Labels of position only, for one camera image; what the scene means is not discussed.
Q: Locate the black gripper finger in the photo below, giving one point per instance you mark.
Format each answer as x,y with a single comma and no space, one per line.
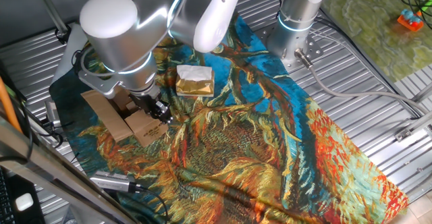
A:
166,111
160,117

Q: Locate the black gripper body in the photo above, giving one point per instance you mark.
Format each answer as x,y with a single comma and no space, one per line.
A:
148,102

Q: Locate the brown cardboard box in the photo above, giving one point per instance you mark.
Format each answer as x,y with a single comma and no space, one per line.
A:
108,116

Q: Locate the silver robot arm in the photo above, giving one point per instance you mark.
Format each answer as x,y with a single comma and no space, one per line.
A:
111,31

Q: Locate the small cardboard block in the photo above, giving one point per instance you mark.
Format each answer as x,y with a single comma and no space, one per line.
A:
132,107

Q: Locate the gold tissue pack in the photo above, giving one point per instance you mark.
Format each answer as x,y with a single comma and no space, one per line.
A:
194,87

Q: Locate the sunflower painting cloth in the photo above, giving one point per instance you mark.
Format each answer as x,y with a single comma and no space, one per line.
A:
236,149

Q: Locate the grey metal pole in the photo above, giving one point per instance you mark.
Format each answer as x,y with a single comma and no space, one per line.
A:
50,8

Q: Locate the orange tube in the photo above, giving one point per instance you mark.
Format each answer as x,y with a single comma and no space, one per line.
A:
6,106

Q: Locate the black desk pad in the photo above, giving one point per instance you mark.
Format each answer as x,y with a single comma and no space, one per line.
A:
35,215

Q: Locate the small white device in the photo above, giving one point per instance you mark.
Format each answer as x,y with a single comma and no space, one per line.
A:
24,202

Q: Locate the black keyboard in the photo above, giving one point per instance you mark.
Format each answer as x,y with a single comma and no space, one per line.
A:
4,200

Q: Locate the green patterned mat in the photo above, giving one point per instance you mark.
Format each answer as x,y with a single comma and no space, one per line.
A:
371,31

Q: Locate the long aluminium profile bar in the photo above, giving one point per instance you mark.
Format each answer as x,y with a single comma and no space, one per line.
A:
415,126

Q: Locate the short aluminium profile bar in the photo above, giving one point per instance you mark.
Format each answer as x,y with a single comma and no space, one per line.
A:
422,94

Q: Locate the orange toy block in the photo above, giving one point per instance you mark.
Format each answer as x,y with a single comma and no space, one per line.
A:
410,21

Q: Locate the green stick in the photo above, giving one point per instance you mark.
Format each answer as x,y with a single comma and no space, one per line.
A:
426,5

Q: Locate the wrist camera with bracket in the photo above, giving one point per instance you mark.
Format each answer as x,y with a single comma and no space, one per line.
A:
101,87

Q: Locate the silver camera on mount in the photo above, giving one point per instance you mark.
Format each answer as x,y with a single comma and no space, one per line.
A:
52,112

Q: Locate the aluminium frame beam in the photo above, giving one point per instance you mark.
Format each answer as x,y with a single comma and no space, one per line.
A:
50,170

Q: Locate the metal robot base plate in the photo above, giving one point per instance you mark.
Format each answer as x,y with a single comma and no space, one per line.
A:
314,50

